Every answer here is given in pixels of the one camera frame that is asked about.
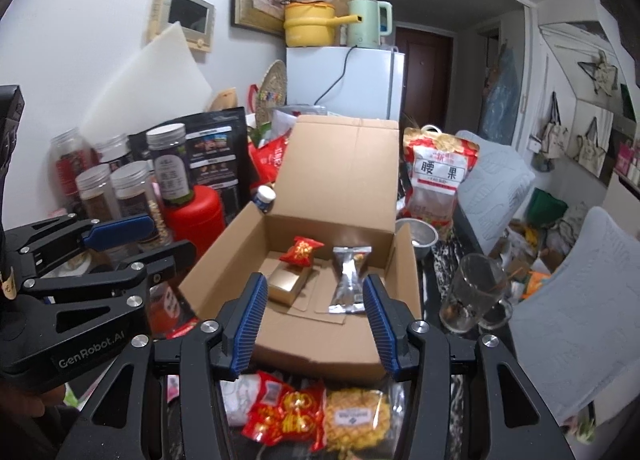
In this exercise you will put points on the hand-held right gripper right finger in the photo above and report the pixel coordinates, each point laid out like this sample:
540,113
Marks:
380,325

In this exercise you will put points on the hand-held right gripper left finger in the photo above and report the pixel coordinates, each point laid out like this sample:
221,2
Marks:
250,325

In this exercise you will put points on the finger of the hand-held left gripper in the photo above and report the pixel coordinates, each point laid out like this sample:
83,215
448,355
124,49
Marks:
170,257
120,232

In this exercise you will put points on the long red snack packet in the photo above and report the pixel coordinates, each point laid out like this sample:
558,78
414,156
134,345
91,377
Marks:
259,390

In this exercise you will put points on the white printed bread packet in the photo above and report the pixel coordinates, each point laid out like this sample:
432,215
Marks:
235,400

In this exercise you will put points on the clear waffle packet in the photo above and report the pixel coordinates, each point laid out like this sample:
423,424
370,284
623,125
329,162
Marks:
357,415

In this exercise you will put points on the red gold snack wrapper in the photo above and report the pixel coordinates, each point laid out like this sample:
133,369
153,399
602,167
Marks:
300,415

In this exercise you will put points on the cardboard box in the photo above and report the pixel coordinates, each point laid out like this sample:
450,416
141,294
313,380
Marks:
340,170

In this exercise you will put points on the clear jar pale nuts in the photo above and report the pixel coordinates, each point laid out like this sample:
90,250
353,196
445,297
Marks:
132,190

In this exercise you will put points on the red plastic canister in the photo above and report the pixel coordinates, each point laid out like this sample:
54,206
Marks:
197,220

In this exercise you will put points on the clear jar brown contents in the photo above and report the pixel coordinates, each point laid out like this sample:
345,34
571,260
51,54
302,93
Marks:
95,190

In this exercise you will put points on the silver snack packet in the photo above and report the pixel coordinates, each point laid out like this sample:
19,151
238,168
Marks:
350,280

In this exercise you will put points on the small gold box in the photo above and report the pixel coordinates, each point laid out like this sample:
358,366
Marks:
287,285

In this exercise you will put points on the dark jar white label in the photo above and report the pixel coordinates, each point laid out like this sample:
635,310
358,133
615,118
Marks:
170,170

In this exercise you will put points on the clear jar black label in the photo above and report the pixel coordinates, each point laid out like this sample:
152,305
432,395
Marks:
112,153

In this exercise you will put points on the clear jar red label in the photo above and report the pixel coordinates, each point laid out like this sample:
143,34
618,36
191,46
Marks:
70,165

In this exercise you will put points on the small red snack packet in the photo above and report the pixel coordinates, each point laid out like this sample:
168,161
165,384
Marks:
300,252

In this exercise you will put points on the glass mug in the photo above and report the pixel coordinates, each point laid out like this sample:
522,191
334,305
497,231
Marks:
470,290

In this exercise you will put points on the steel bowl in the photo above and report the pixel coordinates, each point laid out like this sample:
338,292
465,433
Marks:
417,235

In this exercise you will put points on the white cap blue bottle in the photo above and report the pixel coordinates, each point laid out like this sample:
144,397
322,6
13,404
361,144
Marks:
263,197

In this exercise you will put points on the black stand-up pouch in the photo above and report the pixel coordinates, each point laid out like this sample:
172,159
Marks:
220,150

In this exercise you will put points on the red foil bag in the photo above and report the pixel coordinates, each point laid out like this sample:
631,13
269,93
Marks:
270,158

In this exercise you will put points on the white foam board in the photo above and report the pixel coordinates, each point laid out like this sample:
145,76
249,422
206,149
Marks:
150,85

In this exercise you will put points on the large cashew bag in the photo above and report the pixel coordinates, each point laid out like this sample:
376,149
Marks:
440,175

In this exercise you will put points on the orange printed bag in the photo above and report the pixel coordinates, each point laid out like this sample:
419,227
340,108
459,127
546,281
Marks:
539,285

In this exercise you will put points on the tan paper bag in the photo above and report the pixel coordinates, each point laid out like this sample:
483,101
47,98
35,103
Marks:
225,100

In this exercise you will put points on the white printed paper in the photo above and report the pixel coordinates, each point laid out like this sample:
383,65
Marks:
287,116

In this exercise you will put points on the grey quilted pillow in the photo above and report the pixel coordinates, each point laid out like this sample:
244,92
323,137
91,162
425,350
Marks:
580,320
495,175

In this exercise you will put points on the woven straw fan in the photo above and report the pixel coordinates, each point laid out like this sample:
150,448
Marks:
275,85

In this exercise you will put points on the green bag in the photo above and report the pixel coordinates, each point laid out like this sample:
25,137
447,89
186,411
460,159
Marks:
547,207

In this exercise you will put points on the white refrigerator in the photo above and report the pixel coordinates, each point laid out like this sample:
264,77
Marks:
365,85

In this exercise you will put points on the brown door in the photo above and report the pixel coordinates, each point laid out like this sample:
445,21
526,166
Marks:
425,80

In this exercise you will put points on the canvas tote bag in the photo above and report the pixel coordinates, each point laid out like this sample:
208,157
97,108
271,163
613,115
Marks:
550,135
592,145

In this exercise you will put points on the blue plastic garment cover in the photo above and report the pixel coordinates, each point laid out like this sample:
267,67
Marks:
505,95

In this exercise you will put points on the yellow pot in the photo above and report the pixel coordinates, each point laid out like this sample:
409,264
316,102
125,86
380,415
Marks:
307,25

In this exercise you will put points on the green electric kettle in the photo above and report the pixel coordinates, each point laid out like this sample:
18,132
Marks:
365,25

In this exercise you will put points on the beige wall intercom panel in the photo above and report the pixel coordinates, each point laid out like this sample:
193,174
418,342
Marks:
187,15

